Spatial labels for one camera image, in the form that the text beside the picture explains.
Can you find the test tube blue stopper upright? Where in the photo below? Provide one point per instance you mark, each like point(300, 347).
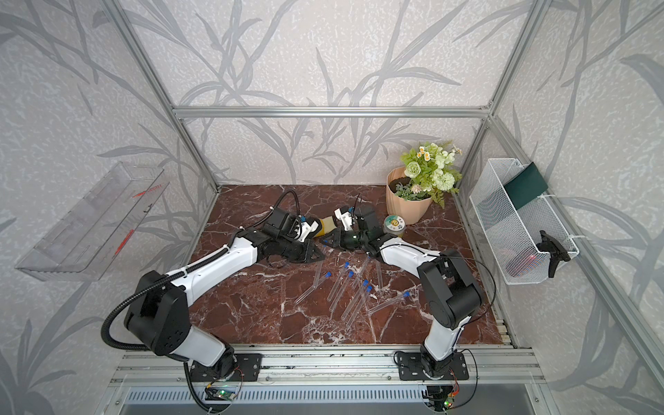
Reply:
point(379, 276)

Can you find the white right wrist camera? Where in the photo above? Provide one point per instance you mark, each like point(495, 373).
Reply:
point(344, 218)

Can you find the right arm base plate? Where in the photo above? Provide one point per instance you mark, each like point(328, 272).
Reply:
point(421, 366)

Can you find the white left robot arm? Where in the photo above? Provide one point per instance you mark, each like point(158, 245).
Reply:
point(160, 316)

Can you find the green white artificial flowers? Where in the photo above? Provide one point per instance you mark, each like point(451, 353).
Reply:
point(430, 173)

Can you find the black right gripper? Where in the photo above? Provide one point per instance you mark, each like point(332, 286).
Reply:
point(337, 239)

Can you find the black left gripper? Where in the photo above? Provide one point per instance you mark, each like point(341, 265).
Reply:
point(307, 255)

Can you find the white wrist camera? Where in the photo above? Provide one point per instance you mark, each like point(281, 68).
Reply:
point(344, 218)
point(308, 229)

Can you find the dark green card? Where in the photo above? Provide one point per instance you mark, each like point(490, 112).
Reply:
point(528, 185)

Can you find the clear acrylic wall shelf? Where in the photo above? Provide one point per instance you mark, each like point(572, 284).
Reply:
point(83, 244)

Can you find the beige flower pot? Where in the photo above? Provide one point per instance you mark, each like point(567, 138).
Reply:
point(410, 211)

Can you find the aluminium front rail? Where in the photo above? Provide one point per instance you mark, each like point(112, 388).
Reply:
point(285, 365)

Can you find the white wire mesh basket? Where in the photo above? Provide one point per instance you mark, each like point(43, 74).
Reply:
point(513, 234)

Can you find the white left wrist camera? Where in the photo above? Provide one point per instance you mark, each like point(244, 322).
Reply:
point(308, 229)

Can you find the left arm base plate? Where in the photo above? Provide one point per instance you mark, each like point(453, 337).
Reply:
point(244, 367)

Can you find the green round tape tin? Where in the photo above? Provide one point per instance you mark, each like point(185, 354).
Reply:
point(394, 225)

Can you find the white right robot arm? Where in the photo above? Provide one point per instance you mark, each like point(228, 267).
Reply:
point(450, 288)

